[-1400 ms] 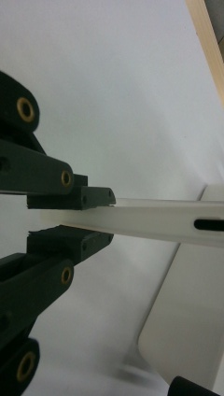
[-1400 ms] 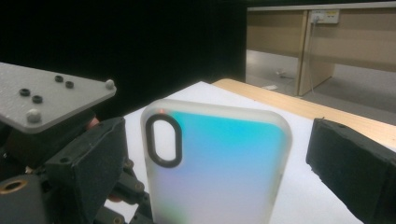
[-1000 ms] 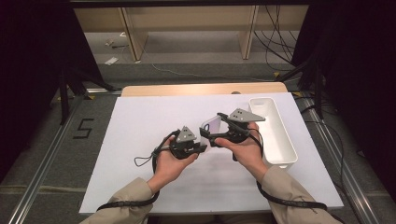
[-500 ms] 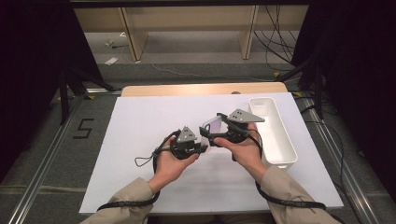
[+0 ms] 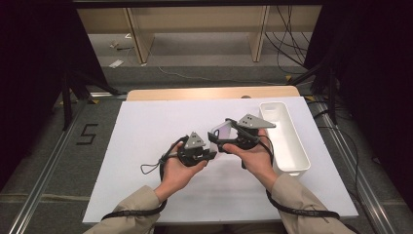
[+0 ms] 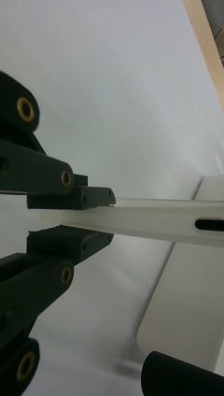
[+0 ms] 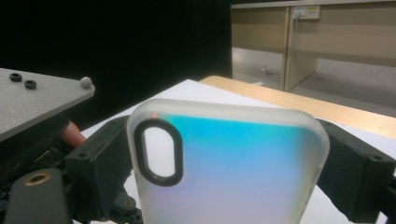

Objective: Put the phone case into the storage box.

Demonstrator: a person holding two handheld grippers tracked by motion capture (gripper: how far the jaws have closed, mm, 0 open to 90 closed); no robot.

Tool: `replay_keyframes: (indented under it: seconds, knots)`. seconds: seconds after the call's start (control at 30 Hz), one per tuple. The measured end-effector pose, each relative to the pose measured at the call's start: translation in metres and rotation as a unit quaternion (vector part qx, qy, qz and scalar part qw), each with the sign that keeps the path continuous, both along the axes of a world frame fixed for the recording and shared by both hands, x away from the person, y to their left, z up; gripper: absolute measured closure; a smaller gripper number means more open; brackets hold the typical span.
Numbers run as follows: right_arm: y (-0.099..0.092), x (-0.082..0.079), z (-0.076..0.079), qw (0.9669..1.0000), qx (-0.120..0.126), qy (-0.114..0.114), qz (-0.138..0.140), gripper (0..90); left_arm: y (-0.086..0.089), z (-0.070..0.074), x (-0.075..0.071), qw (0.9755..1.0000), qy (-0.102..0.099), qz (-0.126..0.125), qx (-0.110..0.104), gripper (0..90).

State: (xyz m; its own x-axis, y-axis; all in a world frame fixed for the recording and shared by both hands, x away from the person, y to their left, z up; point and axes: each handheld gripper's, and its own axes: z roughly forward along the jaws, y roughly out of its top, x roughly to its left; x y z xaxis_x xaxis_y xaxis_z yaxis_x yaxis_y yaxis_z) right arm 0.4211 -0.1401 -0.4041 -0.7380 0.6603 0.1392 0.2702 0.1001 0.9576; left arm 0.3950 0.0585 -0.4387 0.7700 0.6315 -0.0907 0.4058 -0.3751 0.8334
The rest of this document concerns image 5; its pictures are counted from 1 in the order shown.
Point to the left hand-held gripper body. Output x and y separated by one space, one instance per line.
194 146

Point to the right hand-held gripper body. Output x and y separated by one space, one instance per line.
255 122

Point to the iridescent phone case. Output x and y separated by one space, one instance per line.
224 131

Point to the person's right hand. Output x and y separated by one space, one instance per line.
258 162

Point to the person's left hand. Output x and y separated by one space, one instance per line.
177 177

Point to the white plastic bin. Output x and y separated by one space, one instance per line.
289 143

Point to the white foam board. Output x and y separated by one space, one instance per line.
146 130

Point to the light wooden table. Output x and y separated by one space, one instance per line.
195 93

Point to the black tripod stand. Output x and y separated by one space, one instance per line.
331 94
66 104

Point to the white paper scrap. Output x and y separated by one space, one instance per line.
116 63

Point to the small crumpled scrap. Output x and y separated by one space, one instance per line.
114 44

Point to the black curtain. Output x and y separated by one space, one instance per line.
373 65
35 48

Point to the aluminium floor rail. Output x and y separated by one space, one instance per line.
367 188
42 182

